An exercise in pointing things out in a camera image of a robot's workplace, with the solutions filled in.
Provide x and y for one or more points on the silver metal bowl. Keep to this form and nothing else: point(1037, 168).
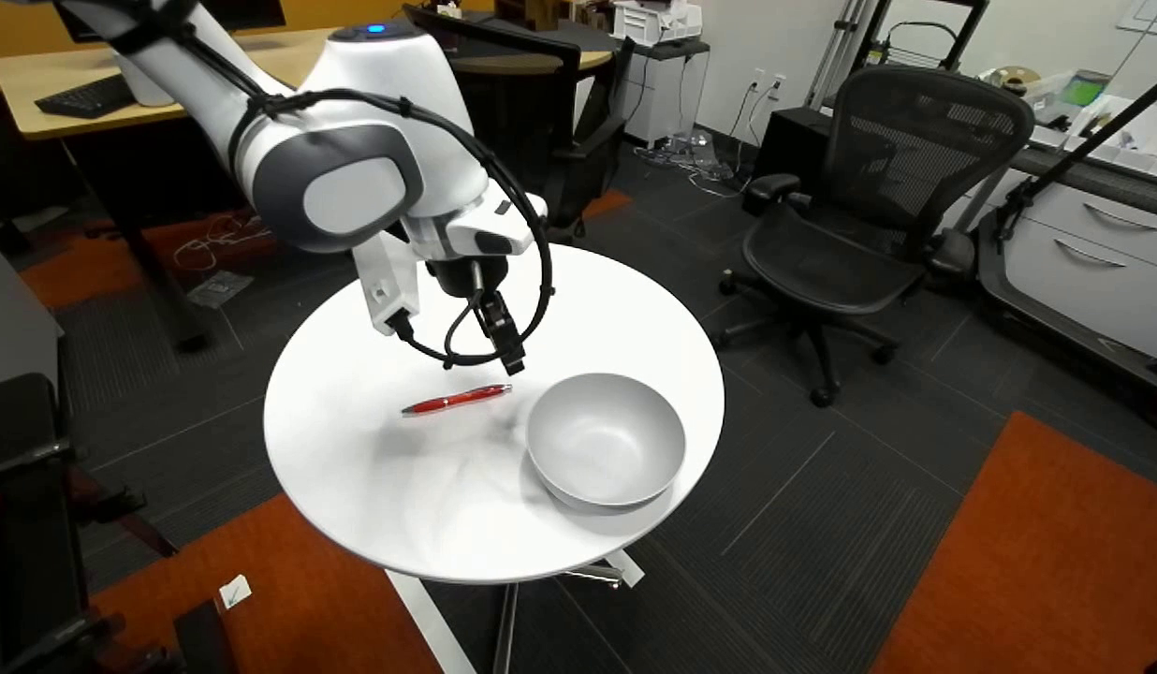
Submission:
point(602, 437)

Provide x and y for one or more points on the black box by wall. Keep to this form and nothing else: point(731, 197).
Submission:
point(794, 140)

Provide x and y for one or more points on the black computer monitor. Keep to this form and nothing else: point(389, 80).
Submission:
point(243, 8)

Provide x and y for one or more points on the black slanted pole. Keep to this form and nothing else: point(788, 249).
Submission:
point(1075, 152)

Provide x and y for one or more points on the white wall outlet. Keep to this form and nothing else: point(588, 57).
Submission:
point(765, 83)

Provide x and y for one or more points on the black chair with armrest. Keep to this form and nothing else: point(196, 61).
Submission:
point(27, 546)

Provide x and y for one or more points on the white paper tag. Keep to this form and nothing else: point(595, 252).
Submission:
point(233, 591)

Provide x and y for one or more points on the black mesh office chair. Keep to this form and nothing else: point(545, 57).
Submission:
point(937, 136)

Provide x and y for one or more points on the grey floor box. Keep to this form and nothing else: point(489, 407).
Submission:
point(217, 288)

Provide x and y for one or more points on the white drawer cabinet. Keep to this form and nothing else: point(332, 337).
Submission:
point(1088, 267)

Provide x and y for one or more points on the wooden office desk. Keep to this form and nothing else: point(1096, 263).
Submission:
point(21, 95)

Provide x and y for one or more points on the black padded desk chair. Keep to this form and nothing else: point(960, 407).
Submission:
point(527, 115)

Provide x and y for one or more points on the black keyboard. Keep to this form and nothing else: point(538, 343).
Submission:
point(84, 97)

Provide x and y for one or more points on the white under-desk cabinet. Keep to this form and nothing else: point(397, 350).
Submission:
point(666, 95)

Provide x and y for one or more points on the dark side cabinet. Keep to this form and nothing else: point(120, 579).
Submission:
point(16, 324)

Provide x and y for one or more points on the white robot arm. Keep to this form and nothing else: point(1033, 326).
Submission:
point(389, 75)

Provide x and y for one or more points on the black floor object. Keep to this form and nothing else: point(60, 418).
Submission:
point(205, 641)

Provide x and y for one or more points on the white box on desk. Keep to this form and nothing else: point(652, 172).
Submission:
point(656, 25)

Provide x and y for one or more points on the red ballpoint pen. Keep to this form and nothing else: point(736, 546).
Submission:
point(457, 397)

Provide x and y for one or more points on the green desk item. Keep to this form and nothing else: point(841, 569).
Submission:
point(1088, 86)

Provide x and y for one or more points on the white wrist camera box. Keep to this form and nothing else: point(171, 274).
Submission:
point(384, 281)

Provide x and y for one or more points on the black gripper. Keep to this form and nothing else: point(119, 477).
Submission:
point(464, 277)

